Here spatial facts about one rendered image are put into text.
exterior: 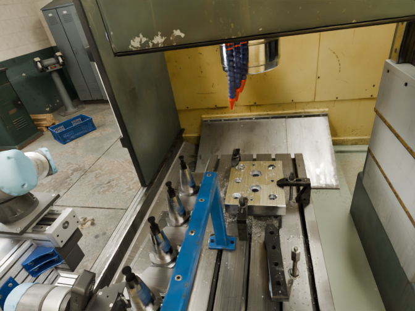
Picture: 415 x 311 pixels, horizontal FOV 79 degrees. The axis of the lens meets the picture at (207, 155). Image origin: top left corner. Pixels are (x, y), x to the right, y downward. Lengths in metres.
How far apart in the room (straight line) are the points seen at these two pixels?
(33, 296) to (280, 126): 1.61
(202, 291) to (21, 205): 0.79
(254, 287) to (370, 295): 0.53
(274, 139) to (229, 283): 1.13
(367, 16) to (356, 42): 1.41
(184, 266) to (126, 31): 0.44
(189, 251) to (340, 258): 0.89
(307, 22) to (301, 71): 1.42
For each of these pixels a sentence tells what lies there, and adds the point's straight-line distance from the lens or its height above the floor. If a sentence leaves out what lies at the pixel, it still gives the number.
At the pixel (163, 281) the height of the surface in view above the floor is 1.22.
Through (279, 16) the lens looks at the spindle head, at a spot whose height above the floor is 1.64.
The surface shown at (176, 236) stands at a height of 1.22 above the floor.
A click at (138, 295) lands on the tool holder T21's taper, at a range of 0.51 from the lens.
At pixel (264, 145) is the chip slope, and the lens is 1.78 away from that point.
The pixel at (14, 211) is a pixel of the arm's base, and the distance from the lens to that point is 1.28.
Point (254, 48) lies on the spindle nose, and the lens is 0.66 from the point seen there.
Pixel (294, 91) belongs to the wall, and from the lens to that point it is 1.86.
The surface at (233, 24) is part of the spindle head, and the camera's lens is 0.41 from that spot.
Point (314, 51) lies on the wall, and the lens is 1.80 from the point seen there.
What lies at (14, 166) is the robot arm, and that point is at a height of 1.40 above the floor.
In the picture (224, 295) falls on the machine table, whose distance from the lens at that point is 0.90.
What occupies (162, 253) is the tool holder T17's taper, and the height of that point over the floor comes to 1.24.
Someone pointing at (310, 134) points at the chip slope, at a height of 0.79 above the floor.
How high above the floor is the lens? 1.69
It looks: 32 degrees down
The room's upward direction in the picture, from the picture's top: 10 degrees counter-clockwise
